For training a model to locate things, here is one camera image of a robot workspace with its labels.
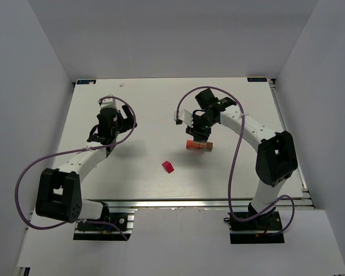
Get cream rectangular wood block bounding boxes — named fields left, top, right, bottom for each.
left=193, top=141, right=207, bottom=145

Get red-orange rectangular block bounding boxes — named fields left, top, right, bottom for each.
left=186, top=140, right=200, bottom=150

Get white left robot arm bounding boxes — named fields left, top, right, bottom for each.
left=35, top=103, right=137, bottom=223

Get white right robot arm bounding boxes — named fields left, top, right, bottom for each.
left=174, top=86, right=298, bottom=221

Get brown rectangular block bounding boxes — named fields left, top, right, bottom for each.
left=206, top=142, right=213, bottom=152

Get red roof-shaped block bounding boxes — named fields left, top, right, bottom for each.
left=162, top=161, right=174, bottom=174

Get blue label left corner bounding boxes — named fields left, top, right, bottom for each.
left=76, top=79, right=96, bottom=85

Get blue label corner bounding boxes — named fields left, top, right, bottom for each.
left=247, top=77, right=267, bottom=82
left=76, top=79, right=96, bottom=85

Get blue label right corner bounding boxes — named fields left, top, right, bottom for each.
left=247, top=77, right=267, bottom=82

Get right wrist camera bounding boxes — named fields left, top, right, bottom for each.
left=174, top=109, right=193, bottom=128

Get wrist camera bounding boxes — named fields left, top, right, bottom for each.
left=174, top=109, right=193, bottom=128
left=98, top=95, right=117, bottom=110

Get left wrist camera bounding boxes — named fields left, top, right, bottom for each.
left=98, top=95, right=117, bottom=110

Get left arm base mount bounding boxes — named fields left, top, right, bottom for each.
left=73, top=202, right=136, bottom=242

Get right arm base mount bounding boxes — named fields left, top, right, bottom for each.
left=223, top=212, right=285, bottom=244

